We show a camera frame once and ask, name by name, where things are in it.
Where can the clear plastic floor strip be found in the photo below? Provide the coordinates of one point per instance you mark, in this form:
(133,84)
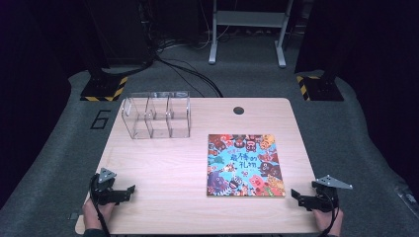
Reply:
(408,197)

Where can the person's right hand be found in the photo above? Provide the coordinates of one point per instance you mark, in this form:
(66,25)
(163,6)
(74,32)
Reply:
(324,222)

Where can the black stand with striped base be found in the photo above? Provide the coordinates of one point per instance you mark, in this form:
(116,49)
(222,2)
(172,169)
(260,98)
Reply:
(103,87)
(318,89)

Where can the clear acrylic divided organizer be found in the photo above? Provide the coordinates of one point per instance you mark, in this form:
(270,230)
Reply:
(158,115)

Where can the person's left hand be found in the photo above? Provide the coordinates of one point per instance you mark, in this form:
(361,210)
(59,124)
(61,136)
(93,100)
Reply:
(94,215)

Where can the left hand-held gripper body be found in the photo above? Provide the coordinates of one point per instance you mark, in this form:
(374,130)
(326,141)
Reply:
(104,192)

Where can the white metal desk frame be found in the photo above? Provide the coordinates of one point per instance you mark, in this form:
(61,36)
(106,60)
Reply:
(250,19)

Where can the colourful picture book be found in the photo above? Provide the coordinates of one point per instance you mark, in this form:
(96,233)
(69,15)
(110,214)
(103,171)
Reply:
(245,164)

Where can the small grey floor tag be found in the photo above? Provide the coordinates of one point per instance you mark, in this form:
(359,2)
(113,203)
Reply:
(73,216)

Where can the dark cabinet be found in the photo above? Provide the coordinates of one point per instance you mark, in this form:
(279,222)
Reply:
(126,29)

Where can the black table grommet hole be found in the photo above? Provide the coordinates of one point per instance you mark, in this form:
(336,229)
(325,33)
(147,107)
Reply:
(238,110)

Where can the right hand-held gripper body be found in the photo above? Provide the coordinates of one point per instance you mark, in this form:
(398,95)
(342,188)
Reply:
(326,194)

